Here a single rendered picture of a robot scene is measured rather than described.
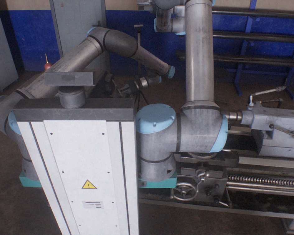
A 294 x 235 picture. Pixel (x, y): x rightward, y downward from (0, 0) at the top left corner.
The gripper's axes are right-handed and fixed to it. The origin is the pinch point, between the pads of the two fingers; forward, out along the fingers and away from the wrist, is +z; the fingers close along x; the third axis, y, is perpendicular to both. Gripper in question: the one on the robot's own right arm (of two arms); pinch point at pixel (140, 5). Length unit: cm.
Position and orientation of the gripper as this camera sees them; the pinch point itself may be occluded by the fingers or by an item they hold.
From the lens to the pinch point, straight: 169.0
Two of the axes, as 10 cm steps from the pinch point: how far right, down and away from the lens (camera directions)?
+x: 1.1, 1.2, 9.9
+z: -9.9, -0.8, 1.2
